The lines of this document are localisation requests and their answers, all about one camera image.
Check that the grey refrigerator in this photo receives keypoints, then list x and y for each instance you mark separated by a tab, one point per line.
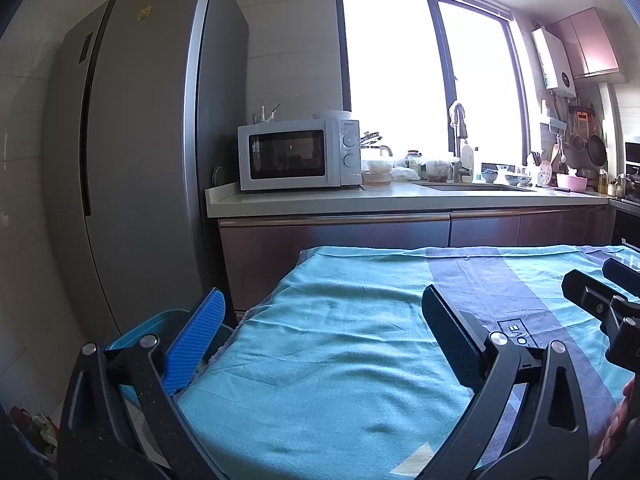
140	160

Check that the teal and grey tablecloth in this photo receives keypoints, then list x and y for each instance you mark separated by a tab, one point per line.
340	350

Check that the black built-in oven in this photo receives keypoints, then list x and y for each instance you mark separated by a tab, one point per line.
627	230

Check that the glass jar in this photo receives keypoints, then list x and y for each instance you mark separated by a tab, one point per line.
413	160

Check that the pink mixing bowl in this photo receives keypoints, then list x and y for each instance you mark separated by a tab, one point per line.
572	183

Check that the white microwave oven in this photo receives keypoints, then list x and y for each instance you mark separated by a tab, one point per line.
295	157

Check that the wide patterned bowl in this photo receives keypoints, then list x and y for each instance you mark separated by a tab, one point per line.
517	179

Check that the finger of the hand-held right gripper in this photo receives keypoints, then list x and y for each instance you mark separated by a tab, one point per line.
582	290
622	270

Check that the orange hanging grater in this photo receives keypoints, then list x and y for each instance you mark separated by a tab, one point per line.
581	122

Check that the white dotted utensil holder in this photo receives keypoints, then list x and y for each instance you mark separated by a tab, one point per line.
544	172

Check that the steel kitchen appliance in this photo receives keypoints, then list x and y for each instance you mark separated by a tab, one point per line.
632	157

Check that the small patterned bowl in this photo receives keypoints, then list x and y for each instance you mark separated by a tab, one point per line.
488	176

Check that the white wall rack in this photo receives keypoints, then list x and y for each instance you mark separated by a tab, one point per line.
555	121

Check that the steel kitchen sink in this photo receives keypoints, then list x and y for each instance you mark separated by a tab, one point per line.
475	186

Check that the beige kitchen counter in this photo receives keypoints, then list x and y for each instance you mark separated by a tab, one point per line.
325	202

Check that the black frying pan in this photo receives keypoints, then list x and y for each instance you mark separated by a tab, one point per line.
596	152

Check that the brown base cabinets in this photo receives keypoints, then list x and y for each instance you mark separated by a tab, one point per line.
350	237

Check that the white soap bottle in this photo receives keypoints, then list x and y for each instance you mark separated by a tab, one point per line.
467	162

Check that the clear plastic container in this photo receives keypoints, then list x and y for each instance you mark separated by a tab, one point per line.
377	172

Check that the small white ornament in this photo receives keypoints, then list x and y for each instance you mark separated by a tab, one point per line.
265	116

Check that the cooking oil bottle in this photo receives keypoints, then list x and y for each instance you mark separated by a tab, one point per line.
603	182

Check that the pink wall cabinet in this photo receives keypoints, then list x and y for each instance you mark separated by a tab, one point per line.
592	42

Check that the person's right hand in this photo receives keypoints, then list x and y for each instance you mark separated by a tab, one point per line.
620	420

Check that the hanging dish cloth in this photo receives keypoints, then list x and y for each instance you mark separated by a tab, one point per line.
459	117

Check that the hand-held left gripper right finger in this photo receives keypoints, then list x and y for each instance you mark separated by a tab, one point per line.
452	332

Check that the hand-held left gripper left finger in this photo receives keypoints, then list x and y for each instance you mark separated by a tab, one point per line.
195	342

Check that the white water heater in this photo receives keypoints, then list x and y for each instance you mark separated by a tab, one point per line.
552	60

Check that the steel kitchen faucet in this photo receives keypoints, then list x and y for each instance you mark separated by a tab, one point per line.
459	160

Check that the white plastic bag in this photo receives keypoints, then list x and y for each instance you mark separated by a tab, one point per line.
406	173

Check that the teal plastic bin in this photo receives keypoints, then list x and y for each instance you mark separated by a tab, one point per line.
150	325

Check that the clear bag of food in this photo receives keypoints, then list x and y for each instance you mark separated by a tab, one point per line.
439	170

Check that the red snack packet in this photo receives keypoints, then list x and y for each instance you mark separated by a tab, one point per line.
21	416

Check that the kitchen window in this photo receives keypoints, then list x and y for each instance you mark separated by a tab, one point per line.
390	70

